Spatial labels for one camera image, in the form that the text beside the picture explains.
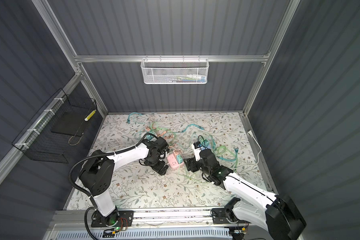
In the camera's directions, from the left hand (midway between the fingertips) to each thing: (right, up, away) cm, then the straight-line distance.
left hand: (159, 169), depth 88 cm
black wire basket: (-49, +22, -16) cm, 56 cm away
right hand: (+19, +7, -6) cm, 21 cm away
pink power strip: (+8, +4, +3) cm, 9 cm away
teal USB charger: (+12, +8, -8) cm, 17 cm away
